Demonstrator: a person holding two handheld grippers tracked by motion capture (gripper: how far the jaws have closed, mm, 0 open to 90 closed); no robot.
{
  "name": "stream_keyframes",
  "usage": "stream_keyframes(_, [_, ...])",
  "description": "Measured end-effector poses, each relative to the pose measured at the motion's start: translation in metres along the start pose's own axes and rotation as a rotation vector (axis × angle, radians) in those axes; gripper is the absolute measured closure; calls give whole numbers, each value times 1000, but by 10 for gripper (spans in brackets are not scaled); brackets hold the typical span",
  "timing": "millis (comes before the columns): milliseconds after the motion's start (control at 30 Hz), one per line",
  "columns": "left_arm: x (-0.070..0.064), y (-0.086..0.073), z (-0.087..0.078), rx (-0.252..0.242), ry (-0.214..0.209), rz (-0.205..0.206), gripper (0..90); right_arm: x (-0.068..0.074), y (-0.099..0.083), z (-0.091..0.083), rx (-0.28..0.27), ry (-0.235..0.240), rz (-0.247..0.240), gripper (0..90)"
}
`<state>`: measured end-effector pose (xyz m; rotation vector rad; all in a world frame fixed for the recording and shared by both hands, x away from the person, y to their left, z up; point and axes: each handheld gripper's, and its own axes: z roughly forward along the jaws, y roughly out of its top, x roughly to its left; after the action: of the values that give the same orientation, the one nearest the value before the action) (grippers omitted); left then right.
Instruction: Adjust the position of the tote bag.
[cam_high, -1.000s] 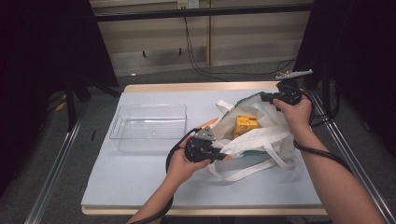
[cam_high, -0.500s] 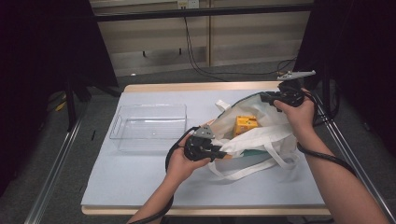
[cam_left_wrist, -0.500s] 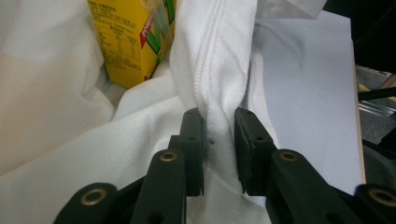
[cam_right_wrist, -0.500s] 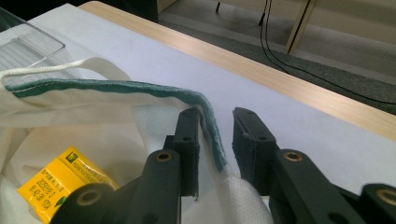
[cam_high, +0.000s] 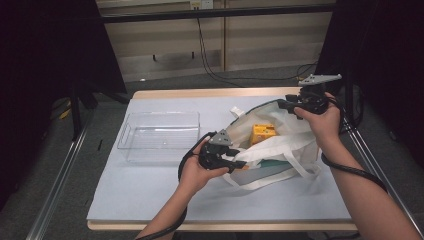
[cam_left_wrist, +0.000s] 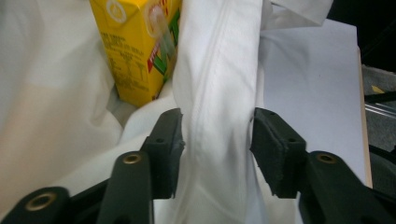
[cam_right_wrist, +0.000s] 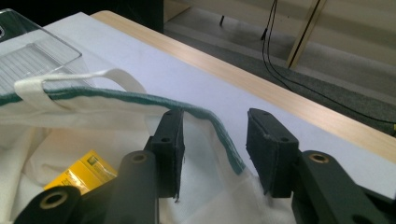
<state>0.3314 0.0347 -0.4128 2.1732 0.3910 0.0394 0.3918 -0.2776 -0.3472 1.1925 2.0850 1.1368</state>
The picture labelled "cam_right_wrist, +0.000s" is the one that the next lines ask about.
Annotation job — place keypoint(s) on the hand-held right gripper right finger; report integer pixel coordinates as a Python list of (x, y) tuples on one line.
[(271, 149)]

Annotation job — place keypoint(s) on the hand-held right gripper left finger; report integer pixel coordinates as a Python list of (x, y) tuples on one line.
[(169, 149)]

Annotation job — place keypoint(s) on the white green orange tote bag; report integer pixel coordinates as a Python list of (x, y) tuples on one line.
[(93, 109)]

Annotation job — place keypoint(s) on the yellow box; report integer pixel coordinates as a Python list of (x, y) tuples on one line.
[(81, 174)]

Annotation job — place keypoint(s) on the clear plastic bin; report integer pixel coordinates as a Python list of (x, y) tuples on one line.
[(37, 59)]

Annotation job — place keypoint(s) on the black curtain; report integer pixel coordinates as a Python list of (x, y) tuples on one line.
[(93, 7)]

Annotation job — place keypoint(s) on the beige wooden post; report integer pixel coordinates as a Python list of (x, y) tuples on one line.
[(306, 31)]

